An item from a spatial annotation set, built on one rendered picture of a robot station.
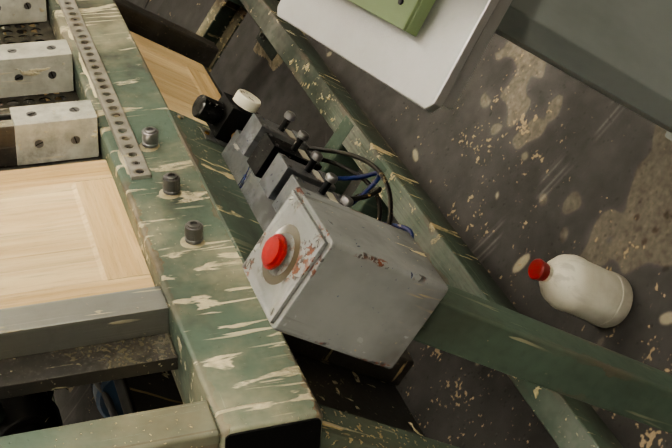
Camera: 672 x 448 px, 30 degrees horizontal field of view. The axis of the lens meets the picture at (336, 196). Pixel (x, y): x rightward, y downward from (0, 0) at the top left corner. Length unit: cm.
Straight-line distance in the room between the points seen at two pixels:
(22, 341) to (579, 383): 69
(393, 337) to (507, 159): 124
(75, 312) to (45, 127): 44
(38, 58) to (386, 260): 98
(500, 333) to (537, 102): 115
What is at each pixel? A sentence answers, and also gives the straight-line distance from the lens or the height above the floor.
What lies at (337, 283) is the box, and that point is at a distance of 132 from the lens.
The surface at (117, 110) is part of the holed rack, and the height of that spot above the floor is 88.
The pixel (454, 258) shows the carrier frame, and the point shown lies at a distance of 233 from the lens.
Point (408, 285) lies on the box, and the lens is 136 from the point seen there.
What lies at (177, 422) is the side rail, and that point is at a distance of 141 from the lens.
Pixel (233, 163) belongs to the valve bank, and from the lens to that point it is 192.
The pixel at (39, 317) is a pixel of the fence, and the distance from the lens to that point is 159.
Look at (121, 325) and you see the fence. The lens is 159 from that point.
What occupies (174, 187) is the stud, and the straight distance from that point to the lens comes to 178.
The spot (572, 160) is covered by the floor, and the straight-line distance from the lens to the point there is 246.
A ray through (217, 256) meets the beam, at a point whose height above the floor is 83.
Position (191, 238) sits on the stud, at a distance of 168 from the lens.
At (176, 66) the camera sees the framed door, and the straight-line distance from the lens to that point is 318.
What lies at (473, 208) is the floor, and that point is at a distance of 262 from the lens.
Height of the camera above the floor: 163
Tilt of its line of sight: 33 degrees down
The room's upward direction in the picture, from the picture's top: 67 degrees counter-clockwise
